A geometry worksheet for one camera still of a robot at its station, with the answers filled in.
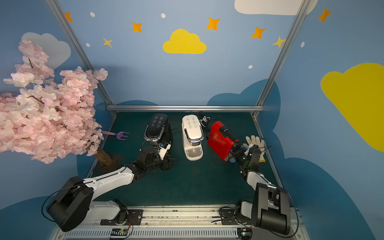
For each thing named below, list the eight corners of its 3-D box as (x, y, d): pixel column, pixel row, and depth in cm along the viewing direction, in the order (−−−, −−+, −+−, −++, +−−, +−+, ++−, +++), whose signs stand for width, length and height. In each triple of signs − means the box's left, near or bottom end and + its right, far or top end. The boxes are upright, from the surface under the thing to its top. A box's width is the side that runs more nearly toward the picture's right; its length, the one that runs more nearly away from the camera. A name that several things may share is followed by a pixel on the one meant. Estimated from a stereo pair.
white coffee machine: (182, 160, 98) (180, 139, 79) (184, 137, 110) (182, 113, 91) (201, 160, 98) (204, 139, 79) (200, 137, 110) (202, 114, 91)
